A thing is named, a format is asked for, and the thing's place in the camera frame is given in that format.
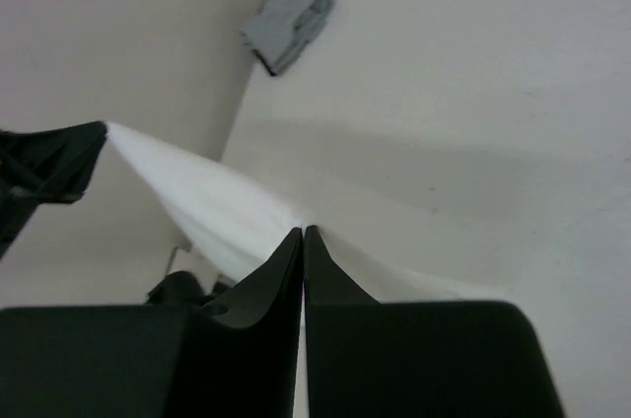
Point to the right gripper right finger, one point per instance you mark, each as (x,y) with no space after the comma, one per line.
(430,359)

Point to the white tank top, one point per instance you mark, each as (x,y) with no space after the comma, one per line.
(236,223)

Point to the folded grey tank top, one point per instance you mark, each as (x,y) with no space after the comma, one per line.
(281,29)

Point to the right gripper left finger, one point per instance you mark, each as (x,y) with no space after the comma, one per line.
(233,357)

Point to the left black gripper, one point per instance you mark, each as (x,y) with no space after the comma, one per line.
(46,167)

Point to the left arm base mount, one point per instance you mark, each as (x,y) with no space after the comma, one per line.
(184,288)

